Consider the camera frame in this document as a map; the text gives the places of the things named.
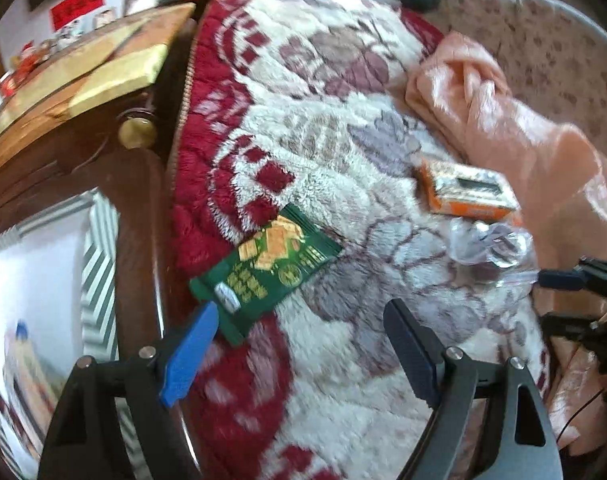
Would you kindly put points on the clear plastic bag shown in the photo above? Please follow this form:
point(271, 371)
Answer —
point(493, 247)

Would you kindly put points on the red and white figurine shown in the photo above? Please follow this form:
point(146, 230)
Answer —
point(29, 56)

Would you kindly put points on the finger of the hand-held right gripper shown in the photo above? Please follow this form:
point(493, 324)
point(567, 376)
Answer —
point(591, 275)
point(583, 330)

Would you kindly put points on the green cracker packet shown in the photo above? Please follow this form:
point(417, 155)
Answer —
point(268, 270)

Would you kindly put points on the small framed photo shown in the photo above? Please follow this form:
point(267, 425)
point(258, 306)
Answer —
point(70, 31)
point(104, 19)

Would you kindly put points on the red wall banner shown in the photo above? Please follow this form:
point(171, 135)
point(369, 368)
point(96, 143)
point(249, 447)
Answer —
point(77, 6)

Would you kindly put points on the floral sofa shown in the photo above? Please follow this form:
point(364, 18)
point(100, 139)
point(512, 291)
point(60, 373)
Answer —
point(558, 35)

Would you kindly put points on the peach cloth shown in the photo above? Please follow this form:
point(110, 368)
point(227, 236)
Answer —
point(533, 135)

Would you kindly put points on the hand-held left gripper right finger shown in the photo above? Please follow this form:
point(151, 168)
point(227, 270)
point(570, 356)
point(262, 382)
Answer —
point(413, 355)

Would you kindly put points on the red and white floral blanket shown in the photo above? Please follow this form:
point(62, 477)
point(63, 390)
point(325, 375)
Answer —
point(333, 160)

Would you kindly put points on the orange and white snack pack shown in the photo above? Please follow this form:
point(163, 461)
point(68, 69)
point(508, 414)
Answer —
point(463, 195)

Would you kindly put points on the green striped storage box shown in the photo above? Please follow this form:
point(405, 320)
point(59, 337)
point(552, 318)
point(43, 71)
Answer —
point(33, 280)

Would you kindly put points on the brass round knob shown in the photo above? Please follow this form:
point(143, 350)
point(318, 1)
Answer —
point(137, 132)

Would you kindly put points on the dark wooden side table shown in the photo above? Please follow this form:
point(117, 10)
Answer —
point(138, 260)

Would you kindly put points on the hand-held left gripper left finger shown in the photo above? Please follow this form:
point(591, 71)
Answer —
point(191, 350)

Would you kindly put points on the yellow and blue snack packet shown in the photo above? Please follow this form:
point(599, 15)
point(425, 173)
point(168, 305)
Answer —
point(30, 370)

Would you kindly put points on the marble-topped wooden cabinet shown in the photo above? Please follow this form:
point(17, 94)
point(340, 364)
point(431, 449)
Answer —
point(108, 75)

